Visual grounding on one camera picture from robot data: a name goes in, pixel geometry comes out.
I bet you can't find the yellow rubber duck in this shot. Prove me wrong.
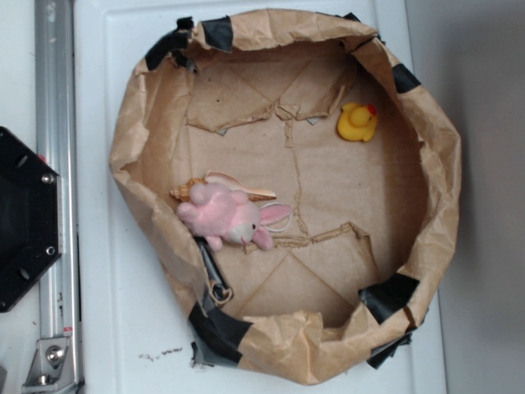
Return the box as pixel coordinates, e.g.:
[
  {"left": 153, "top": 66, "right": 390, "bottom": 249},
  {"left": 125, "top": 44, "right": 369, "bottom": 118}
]
[{"left": 336, "top": 103, "right": 378, "bottom": 142}]

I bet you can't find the brown paper bag bin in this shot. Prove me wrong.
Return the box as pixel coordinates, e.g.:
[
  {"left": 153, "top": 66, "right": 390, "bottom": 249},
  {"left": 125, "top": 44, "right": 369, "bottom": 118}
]
[{"left": 110, "top": 9, "right": 461, "bottom": 385}]

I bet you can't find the pink plush bunny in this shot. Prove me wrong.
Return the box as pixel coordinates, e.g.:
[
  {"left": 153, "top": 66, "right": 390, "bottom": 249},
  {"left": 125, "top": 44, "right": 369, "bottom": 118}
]
[{"left": 176, "top": 183, "right": 292, "bottom": 251}]

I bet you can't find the spiral conch seashell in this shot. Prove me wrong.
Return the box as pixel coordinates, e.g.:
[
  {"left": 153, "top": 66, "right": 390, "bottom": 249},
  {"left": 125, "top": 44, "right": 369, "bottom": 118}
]
[{"left": 170, "top": 171, "right": 276, "bottom": 202}]

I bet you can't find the white tray board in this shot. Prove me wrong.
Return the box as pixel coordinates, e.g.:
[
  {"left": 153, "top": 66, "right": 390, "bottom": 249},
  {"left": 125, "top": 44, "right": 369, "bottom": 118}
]
[{"left": 74, "top": 1, "right": 446, "bottom": 393}]

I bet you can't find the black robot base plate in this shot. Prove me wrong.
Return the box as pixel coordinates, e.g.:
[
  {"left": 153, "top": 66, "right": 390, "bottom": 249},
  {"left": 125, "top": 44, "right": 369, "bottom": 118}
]
[{"left": 1, "top": 127, "right": 62, "bottom": 313}]

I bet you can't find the aluminium extrusion rail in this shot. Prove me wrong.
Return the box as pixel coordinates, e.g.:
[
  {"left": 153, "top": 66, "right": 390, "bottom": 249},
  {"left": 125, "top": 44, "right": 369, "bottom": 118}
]
[{"left": 22, "top": 1, "right": 84, "bottom": 393}]

